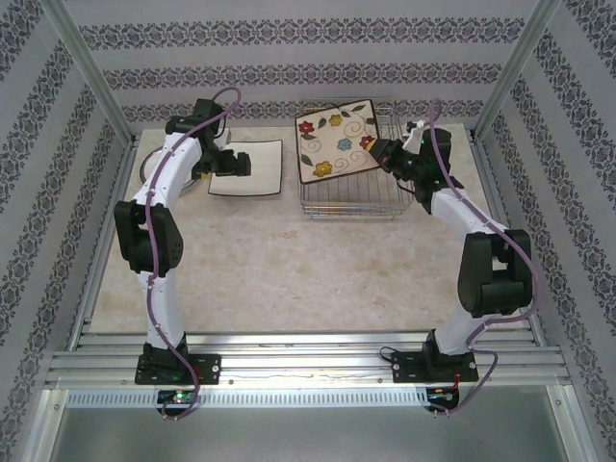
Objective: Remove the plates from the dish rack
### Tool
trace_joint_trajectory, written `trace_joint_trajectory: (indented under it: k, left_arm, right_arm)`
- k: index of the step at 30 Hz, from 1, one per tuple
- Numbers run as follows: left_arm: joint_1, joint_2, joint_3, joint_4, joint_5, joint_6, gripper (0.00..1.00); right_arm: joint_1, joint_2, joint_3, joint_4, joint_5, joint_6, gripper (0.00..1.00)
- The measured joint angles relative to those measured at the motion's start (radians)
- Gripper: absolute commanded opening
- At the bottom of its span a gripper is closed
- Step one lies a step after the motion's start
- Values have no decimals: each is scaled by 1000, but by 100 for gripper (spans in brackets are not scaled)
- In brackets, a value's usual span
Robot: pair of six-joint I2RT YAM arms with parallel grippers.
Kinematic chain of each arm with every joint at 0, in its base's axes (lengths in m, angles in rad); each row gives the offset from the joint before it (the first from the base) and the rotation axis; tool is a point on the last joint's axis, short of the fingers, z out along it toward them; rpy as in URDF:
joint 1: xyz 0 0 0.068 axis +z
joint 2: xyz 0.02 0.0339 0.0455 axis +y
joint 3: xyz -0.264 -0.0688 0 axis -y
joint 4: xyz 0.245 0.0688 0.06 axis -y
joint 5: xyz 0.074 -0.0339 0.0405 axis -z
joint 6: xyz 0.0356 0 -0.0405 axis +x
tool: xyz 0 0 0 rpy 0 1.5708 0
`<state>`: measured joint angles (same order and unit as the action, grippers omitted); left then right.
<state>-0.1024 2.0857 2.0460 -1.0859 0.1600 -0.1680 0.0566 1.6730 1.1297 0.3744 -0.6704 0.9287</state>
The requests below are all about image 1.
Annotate white square plate dark rim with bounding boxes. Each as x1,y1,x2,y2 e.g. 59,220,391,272
206,139,285,198

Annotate floral square plate dark rim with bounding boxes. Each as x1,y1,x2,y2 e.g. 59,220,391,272
294,98,382,186

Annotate round plate orange sunburst print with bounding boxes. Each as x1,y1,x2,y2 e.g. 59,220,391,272
139,145,199,193

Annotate wide aluminium extrusion rails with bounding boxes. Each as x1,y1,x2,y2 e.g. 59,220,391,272
45,329,572,386

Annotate small controller board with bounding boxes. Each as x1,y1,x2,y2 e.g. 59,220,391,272
157,390,198,404
425,387,461,403

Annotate grey sheet metal shelf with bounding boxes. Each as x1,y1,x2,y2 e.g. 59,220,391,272
42,384,578,462

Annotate wire dish rack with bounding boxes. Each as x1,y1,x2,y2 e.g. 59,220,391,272
296,98,418,220

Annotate aluminium frame post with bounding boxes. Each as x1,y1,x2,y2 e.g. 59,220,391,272
471,0,564,141
42,0,141,143

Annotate aluminium side rail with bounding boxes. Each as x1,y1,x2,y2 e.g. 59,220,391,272
69,134,141,338
469,129,550,347

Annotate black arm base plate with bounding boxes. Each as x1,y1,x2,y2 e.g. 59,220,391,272
392,349,478,385
134,353,222,387

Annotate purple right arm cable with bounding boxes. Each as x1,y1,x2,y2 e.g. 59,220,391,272
427,98,539,420

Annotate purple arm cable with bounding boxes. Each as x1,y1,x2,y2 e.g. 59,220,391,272
427,98,539,420
143,88,242,423

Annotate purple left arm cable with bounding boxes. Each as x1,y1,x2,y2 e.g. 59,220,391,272
143,88,242,423

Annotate grey slotted cable duct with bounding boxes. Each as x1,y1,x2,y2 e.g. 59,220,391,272
64,388,429,409

